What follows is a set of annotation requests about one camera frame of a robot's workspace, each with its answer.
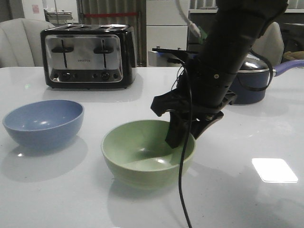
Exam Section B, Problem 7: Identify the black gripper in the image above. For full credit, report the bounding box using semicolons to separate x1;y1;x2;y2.
151;58;238;149

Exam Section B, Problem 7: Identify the green bowl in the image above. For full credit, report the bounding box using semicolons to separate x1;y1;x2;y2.
101;120;183;190

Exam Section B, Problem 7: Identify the blue bowl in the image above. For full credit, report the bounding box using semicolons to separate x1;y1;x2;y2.
2;100;85;150

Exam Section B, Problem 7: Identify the dark blue saucepan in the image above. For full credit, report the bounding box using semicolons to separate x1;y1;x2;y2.
230;60;304;105

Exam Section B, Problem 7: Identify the glass pot lid blue knob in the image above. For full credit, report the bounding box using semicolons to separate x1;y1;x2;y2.
239;55;269;72

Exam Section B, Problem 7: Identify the white refrigerator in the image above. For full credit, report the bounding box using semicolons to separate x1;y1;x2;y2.
146;0;188;52

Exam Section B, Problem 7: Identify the grey chair right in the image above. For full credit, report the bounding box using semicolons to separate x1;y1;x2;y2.
252;22;284;66

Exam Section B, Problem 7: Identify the grey chair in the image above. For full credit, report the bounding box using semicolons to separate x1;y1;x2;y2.
0;18;54;68
252;22;284;66

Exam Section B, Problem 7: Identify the black silver four-slot toaster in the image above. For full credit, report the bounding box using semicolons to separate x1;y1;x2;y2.
40;24;137;89

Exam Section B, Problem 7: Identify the dark kitchen counter cabinet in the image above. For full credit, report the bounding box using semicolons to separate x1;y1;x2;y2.
189;9;304;52

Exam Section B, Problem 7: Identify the grey chair left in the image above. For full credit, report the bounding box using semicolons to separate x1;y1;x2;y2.
0;18;54;68

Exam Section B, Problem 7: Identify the black cable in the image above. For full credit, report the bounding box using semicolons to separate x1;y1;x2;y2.
178;61;193;228

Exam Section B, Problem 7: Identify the white cable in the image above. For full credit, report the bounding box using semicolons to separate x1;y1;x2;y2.
175;0;202;38

